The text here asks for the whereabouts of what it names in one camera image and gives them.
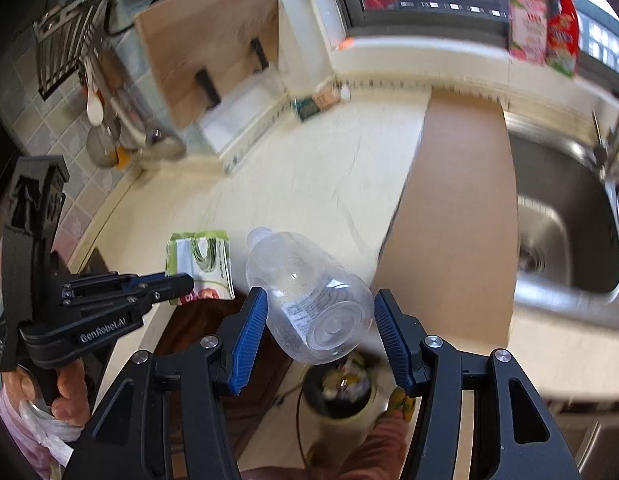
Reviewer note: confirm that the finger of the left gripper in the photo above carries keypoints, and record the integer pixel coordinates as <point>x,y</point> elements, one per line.
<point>177,286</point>
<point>131,282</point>

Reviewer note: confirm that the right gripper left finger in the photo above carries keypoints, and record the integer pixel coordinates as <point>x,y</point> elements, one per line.
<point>127,436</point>

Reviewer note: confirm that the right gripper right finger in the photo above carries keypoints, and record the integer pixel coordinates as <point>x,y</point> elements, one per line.
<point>514,435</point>

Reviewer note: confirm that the green white snack packet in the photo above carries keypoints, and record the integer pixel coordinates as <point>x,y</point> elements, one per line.
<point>205,256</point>

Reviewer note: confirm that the clear plastic bottle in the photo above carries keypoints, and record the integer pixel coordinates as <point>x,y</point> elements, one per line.
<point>317,311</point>

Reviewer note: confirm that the round black trash bin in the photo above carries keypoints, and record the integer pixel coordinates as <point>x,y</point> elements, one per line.
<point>343,398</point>

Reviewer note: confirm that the steel kitchen faucet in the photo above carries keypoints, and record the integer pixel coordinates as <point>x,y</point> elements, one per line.
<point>606,149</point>

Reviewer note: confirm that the yellow slipper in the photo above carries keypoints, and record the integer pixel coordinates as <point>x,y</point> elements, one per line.
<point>401,405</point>

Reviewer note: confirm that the pink trousers leg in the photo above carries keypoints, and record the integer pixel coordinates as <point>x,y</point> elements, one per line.
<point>380,456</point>

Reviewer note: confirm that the steel ladle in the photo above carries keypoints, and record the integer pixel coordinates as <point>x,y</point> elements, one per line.
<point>147,136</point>

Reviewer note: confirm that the mesh strainer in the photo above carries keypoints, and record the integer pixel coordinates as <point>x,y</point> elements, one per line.
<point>101,147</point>

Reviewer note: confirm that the white plastic spoon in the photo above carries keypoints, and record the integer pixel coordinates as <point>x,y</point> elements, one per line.
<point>94,107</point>

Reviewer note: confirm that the brown cardboard sheet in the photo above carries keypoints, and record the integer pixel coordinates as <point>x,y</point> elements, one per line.
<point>451,255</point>

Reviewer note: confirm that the stainless steel sink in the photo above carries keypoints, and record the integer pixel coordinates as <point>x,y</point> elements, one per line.
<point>568,226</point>

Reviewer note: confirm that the green small box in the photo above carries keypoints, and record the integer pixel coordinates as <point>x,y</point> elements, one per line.
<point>305,108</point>

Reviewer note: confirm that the wooden cutting board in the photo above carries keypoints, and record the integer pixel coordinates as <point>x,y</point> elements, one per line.
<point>201,50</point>

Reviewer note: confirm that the pink crumpled wrapper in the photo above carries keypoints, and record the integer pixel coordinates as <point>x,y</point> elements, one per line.
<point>327,96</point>

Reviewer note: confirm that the small white bottle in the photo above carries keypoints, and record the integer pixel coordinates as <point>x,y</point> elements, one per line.
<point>345,93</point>

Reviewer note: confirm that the red spray cleaner bottle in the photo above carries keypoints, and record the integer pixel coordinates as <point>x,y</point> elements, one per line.
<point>563,39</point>

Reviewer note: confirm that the pink dish soap bottle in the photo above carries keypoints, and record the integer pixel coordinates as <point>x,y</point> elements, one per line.
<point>528,30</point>

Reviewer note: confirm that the black wall utensil rack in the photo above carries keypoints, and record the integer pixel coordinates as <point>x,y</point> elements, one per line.
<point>62,36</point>

